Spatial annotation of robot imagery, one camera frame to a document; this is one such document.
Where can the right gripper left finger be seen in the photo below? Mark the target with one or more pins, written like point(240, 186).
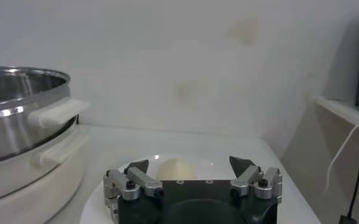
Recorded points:
point(136, 179)

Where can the white oval plate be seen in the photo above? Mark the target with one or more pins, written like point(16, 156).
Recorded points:
point(97, 207)

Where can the stainless steel steamer basket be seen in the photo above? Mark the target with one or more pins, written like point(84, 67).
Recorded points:
point(11, 128)

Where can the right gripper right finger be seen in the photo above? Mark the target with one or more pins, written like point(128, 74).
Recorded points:
point(247, 178)

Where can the white side table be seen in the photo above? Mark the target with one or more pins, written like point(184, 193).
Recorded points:
point(340, 111)

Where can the cream electric cooker base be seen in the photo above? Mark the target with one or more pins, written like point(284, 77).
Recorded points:
point(30, 188)

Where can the white steamed baozi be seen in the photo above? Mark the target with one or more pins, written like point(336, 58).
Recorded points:
point(174, 169)

